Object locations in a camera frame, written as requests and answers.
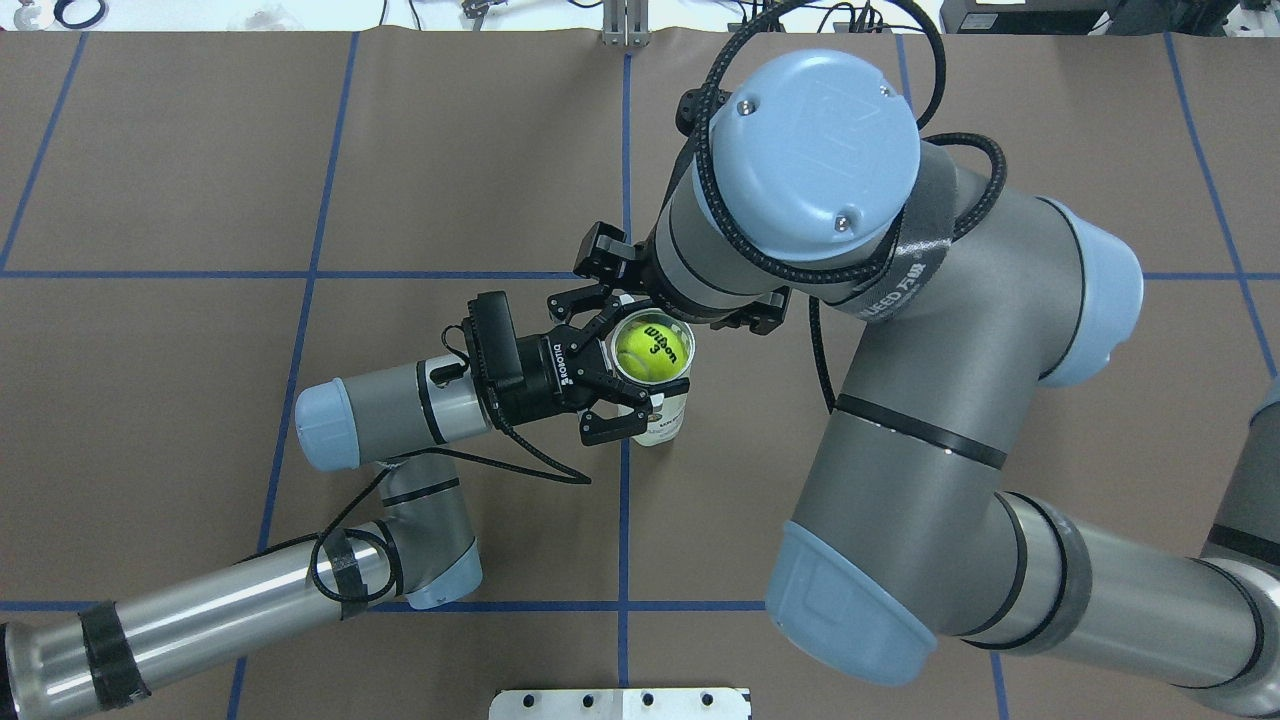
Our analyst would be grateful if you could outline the clear tennis ball can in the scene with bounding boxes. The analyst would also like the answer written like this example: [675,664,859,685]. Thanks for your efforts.
[605,309,696,447]

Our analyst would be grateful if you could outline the aluminium frame post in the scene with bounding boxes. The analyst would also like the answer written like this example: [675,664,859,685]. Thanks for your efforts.
[600,0,652,49]

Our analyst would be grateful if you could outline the Wilson yellow tennis ball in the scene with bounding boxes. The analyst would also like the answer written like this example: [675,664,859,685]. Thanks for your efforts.
[614,320,691,384]

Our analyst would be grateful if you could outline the white camera stand pedestal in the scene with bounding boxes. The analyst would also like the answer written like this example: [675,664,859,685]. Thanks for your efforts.
[486,687,754,719]

